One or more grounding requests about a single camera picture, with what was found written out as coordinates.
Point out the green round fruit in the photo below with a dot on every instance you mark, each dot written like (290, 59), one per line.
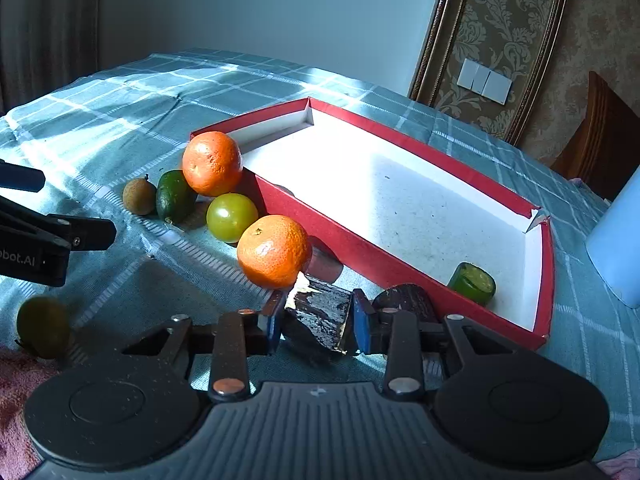
(43, 327)
(229, 215)

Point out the dark green small fruit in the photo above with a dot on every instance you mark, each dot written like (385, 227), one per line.
(175, 199)

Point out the orange tangerine front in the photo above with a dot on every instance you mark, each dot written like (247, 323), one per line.
(273, 250)

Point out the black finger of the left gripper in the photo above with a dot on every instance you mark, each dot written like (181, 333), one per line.
(81, 234)

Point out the red cardboard tray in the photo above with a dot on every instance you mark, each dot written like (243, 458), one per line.
(396, 211)

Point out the green sugarcane piece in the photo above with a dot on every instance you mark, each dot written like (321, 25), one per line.
(473, 283)

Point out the ornate framed wall panel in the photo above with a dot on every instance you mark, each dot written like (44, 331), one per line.
(515, 38)

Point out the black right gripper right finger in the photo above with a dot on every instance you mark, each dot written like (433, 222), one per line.
(396, 335)

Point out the brown kiwi fruit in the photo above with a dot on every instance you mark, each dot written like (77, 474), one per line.
(139, 196)

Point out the orange tangerine near tray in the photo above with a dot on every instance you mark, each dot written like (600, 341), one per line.
(212, 164)

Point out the white wall switch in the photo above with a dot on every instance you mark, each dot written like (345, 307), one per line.
(481, 80)

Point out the light blue electric kettle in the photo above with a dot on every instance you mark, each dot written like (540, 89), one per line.
(613, 246)

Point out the teal plaid tablecloth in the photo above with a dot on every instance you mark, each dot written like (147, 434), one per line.
(93, 136)

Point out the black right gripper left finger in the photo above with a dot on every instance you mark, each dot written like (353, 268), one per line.
(238, 335)

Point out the pink red towel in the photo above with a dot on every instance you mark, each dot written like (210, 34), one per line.
(20, 375)

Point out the wooden chair back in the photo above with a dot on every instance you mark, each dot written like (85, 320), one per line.
(604, 151)

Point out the grey curtain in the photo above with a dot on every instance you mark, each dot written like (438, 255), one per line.
(46, 44)

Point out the dark sugarcane piece with hole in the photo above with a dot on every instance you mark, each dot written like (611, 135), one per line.
(407, 297)

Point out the pink cloth right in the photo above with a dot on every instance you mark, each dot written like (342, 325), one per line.
(623, 467)

